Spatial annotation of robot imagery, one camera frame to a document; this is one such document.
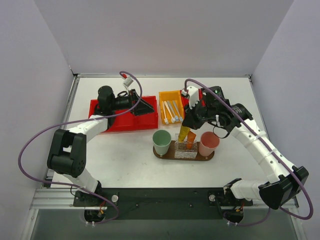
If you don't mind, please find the yellow toothpaste tube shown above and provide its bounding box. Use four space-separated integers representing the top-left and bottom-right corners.
178 125 190 143

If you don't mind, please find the orange toothpaste tube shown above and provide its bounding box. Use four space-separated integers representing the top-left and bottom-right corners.
186 131 197 150

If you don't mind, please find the pink cup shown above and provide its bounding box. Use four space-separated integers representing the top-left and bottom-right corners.
198 131 220 157

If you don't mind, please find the clear textured glass holder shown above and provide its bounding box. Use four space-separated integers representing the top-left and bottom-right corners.
174 133 198 160

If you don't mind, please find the green cup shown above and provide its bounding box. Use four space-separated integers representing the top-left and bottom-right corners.
152 129 172 156

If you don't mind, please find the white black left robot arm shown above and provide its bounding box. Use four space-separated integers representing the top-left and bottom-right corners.
47 85 155 194

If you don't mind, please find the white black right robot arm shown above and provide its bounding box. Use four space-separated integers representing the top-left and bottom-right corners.
181 86 309 210

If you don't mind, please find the white toothbrush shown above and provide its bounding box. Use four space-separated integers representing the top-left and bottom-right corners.
164 101 175 124
162 101 169 125

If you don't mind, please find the red toothpaste bin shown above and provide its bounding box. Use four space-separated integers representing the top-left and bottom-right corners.
180 88 206 107

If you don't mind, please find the brown oval wooden tray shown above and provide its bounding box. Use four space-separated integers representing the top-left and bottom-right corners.
153 140 215 162

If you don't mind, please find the yellow bin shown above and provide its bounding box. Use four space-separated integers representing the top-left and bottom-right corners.
158 90 185 125

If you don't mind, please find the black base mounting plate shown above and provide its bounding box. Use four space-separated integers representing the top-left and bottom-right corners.
73 187 253 220

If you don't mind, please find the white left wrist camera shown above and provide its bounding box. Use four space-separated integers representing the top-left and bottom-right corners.
122 76 134 92

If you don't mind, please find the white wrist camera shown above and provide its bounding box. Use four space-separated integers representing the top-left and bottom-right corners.
181 85 200 109
122 76 134 92

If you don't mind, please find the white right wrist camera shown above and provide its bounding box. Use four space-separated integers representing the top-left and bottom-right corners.
181 85 200 109

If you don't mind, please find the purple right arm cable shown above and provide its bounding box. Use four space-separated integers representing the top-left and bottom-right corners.
183 78 314 227

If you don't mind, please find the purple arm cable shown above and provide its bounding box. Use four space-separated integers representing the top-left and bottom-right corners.
183 78 314 227
17 71 144 225

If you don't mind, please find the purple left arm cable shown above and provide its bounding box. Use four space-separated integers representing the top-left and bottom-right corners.
17 71 144 225

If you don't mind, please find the aluminium table frame rail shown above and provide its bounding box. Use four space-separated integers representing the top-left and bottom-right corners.
20 73 300 240

